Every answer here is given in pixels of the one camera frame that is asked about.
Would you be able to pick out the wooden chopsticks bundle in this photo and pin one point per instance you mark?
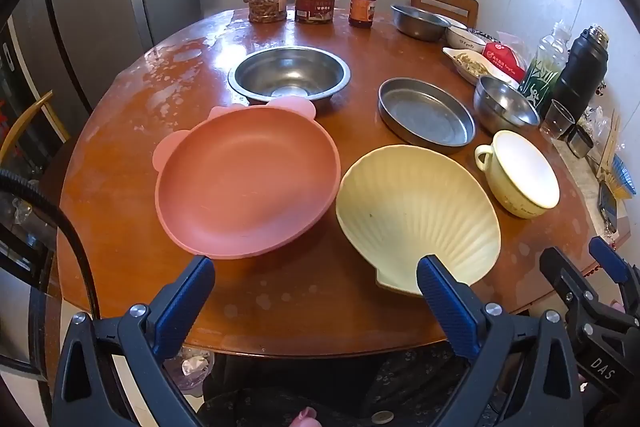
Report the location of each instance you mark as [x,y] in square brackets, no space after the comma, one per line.
[610,142]

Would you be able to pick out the blue plastic item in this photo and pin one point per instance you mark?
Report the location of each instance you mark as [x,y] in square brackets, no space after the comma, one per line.
[622,174]

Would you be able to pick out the round steel pan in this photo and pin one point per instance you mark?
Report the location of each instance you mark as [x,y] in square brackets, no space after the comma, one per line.
[425,112]

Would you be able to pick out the large steel bowl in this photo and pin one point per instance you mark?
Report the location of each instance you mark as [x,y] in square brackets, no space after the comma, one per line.
[290,72]

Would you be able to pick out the pink plate with ears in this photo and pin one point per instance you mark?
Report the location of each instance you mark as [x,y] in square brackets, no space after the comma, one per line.
[240,187]

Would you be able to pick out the green label plastic bottle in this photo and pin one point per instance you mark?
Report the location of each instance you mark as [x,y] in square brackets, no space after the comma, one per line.
[542,72]

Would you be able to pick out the plain white ceramic bowl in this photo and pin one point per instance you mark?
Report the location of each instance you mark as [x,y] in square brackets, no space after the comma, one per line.
[452,21]

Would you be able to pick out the dark floral clothing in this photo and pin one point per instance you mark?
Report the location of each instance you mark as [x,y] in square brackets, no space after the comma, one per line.
[325,382]

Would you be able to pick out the white plate of pickled vegetables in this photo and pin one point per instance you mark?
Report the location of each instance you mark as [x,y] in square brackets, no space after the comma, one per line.
[467,64]

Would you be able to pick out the small steel bowl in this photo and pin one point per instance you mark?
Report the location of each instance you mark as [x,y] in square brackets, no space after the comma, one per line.
[502,104]

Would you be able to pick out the clear plastic cup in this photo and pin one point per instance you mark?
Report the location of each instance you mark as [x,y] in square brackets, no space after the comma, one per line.
[555,119]

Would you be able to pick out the yellow shell-shaped plate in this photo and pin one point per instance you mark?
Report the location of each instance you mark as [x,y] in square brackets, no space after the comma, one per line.
[415,207]

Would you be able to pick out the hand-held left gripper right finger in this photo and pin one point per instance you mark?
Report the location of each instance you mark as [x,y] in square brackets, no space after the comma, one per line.
[445,302]

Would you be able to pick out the black thermos flask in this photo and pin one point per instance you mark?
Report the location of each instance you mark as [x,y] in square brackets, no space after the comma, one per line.
[580,72]

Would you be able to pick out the white printed ceramic bowl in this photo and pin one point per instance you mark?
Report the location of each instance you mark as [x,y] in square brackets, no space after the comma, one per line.
[462,41]

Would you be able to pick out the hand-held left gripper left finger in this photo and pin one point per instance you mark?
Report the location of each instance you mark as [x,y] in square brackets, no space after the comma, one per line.
[182,302]

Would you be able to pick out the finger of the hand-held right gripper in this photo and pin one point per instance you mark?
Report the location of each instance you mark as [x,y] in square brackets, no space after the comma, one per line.
[565,277]
[607,254]

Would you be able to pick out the red lid food jar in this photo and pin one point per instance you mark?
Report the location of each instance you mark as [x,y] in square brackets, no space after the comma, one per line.
[315,4]

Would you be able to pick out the crumpled plastic bag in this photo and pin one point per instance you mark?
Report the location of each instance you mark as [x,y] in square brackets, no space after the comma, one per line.
[192,369]

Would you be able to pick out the patterned ceramic plate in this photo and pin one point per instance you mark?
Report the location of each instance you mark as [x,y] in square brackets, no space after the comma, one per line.
[482,34]

